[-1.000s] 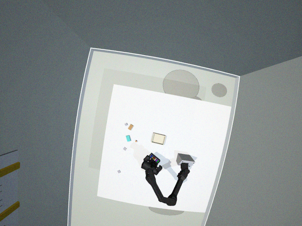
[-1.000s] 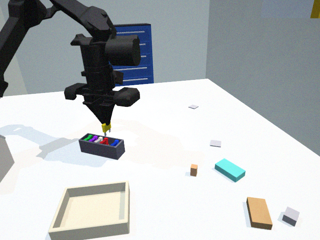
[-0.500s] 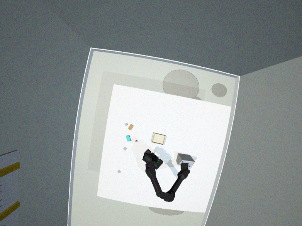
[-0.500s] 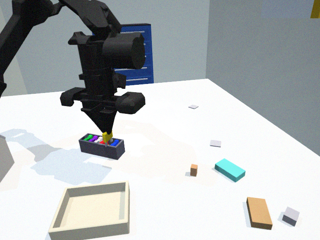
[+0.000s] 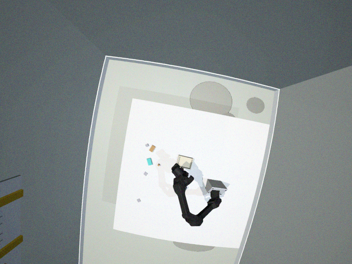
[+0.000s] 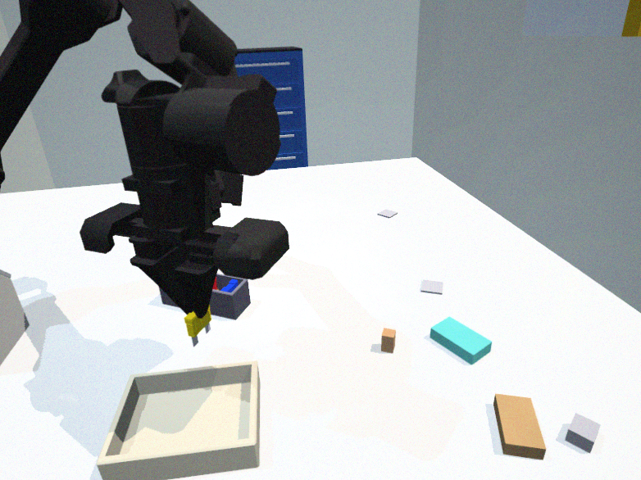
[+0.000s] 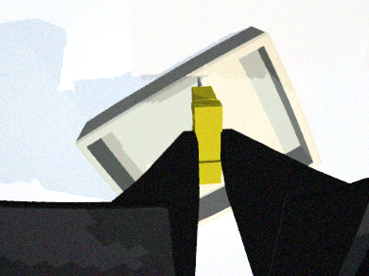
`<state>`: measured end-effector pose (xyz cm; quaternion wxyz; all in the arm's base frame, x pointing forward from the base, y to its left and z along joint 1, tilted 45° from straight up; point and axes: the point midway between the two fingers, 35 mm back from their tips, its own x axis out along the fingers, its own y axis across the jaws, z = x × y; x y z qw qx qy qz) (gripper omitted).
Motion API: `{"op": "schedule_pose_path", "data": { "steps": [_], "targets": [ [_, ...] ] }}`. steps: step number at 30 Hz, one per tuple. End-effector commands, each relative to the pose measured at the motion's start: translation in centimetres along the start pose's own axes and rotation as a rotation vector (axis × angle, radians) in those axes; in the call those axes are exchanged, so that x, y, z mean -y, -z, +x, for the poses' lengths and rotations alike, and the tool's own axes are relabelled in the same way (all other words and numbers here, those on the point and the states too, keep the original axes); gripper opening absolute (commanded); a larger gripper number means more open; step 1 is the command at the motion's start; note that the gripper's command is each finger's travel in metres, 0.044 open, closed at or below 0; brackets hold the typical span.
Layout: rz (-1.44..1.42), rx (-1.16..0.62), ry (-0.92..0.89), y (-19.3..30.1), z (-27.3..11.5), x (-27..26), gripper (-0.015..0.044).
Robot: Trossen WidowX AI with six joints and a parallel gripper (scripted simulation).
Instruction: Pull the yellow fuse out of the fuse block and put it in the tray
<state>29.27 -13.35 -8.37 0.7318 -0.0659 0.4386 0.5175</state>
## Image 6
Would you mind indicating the cream shallow tray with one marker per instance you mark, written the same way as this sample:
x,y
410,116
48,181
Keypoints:
x,y
185,422

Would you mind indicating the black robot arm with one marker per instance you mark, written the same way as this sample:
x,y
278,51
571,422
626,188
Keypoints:
x,y
215,119

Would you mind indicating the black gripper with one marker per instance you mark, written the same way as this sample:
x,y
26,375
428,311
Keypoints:
x,y
175,242

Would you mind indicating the turquoise rectangular block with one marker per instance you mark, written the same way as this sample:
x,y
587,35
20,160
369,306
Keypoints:
x,y
460,340

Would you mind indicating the small brown block with orange top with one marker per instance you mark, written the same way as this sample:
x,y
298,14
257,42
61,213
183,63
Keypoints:
x,y
388,340

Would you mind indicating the tan rectangular block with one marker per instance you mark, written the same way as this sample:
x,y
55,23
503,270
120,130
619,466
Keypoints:
x,y
518,427

